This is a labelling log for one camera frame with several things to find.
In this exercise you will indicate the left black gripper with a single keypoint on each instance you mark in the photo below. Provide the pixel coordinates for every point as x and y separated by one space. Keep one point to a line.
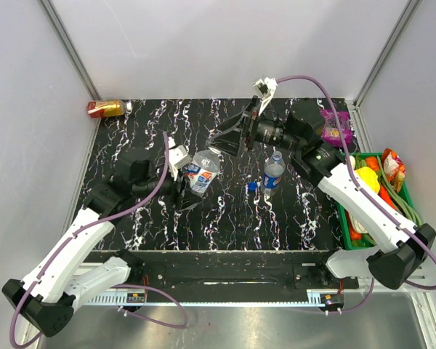
184 198

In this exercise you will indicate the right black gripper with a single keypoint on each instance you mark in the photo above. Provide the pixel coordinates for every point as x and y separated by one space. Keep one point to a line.
228 141

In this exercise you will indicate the clear water bottle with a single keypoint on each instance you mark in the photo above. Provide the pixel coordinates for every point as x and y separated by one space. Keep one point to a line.
201 171

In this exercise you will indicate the blue bottle cap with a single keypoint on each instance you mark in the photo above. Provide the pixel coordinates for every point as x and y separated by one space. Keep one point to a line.
253 186

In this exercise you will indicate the Pepsi plastic bottle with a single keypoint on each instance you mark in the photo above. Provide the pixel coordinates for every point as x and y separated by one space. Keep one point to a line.
273 172

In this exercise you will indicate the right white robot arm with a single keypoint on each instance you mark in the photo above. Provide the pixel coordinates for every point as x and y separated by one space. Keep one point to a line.
401 245

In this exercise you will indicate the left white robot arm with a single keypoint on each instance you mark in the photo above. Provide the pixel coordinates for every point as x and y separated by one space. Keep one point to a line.
50 294

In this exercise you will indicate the purple snack bag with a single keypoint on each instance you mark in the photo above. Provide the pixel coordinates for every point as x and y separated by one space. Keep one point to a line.
330 131

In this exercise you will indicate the green plastic basket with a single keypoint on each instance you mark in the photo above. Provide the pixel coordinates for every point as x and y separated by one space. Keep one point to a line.
386 226

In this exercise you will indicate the orange toy carrot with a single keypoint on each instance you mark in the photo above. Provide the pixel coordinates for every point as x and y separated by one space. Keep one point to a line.
385 197

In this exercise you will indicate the orange snack bag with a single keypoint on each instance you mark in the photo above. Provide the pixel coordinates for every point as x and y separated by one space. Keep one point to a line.
394 169

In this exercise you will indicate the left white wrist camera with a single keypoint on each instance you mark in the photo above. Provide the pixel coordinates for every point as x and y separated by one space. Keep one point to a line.
178 157

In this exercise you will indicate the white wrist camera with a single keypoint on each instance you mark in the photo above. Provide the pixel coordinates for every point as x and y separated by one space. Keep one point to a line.
266 89
178 157

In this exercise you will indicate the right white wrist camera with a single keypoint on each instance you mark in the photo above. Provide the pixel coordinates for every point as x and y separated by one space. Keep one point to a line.
266 89

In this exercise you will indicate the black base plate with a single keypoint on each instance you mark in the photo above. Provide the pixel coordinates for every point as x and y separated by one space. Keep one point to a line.
298 270

